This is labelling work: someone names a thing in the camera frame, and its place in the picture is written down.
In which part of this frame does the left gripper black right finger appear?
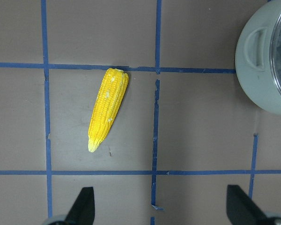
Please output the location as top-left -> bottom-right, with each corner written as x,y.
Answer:
226,185 -> 274,225

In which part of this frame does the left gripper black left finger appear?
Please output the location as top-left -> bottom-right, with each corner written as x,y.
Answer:
65,187 -> 95,225

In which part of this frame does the yellow corn cob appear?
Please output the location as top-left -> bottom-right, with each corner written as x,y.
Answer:
88,68 -> 129,153

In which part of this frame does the grey steel cooking pot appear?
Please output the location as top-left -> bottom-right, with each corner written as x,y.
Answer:
235,0 -> 281,115

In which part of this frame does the brown paper table mat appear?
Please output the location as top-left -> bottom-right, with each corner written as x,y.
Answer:
0,0 -> 281,225

